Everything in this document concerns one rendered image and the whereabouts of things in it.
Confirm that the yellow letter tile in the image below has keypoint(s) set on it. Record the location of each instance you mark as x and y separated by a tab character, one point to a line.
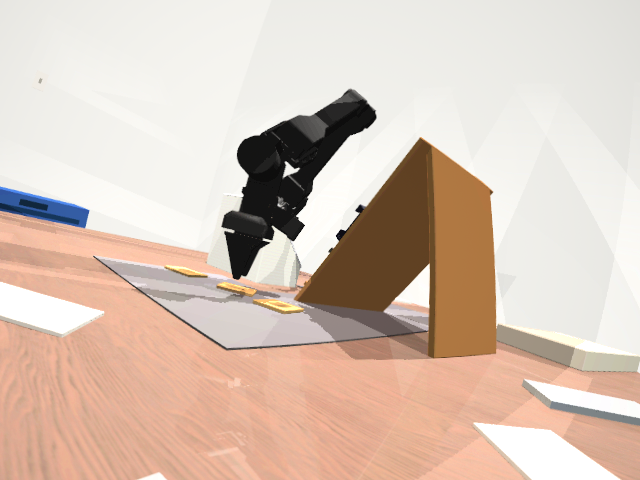
186	272
278	306

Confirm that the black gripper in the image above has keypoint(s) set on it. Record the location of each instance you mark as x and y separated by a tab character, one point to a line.
249	227

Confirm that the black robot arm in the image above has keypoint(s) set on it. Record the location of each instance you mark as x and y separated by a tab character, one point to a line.
307	143

